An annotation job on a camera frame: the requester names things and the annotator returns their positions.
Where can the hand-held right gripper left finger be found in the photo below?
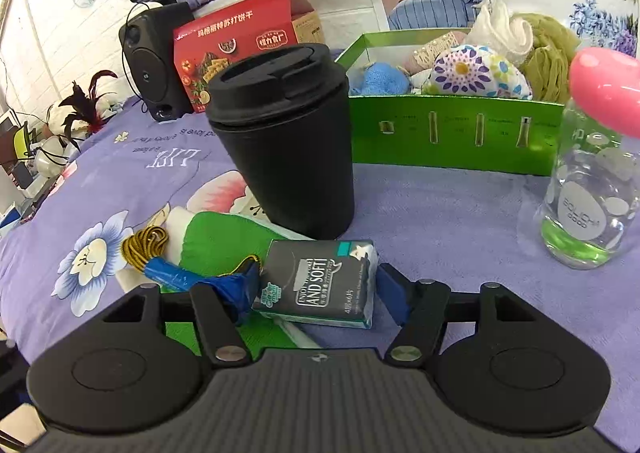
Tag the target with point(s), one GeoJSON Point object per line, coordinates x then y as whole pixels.
{"type": "Point", "coordinates": [245, 290]}

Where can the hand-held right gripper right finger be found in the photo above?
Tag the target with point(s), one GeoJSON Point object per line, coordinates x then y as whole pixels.
{"type": "Point", "coordinates": [392, 293]}

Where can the grey tissue pack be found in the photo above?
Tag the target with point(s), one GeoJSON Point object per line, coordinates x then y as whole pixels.
{"type": "Point", "coordinates": [320, 283]}

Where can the green cardboard box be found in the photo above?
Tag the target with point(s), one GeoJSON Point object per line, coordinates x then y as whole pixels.
{"type": "Point", "coordinates": [450, 133]}

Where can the blue fluffy cloth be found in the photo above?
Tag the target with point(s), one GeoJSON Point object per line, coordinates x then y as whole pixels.
{"type": "Point", "coordinates": [382, 79]}

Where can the floral oven mitt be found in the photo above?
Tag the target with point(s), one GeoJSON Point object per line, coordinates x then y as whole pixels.
{"type": "Point", "coordinates": [475, 73]}

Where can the pink fabric bow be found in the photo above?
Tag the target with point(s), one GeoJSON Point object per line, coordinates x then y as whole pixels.
{"type": "Point", "coordinates": [422, 58]}

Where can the green mesh bath loofah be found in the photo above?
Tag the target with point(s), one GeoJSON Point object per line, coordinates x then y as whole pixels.
{"type": "Point", "coordinates": [547, 58]}

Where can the white towel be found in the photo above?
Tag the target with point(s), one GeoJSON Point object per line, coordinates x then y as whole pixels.
{"type": "Point", "coordinates": [502, 33]}

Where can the green cloth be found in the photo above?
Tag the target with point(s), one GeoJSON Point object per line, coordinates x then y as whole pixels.
{"type": "Point", "coordinates": [220, 243]}

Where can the purple floral blanket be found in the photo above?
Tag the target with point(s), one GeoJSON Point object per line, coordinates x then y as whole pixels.
{"type": "Point", "coordinates": [450, 213]}

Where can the black lidded cup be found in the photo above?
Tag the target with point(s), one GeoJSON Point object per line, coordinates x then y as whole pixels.
{"type": "Point", "coordinates": [290, 148]}

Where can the glass bottle with pink lid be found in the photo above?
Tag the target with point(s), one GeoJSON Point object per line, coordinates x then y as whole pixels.
{"type": "Point", "coordinates": [590, 193]}

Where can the dark red feather decoration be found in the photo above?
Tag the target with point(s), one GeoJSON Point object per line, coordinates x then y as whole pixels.
{"type": "Point", "coordinates": [87, 105]}

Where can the red cracker box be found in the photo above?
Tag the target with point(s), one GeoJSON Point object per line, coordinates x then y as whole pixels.
{"type": "Point", "coordinates": [220, 43]}

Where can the black speaker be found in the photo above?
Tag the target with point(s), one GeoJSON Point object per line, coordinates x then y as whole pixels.
{"type": "Point", "coordinates": [155, 58]}

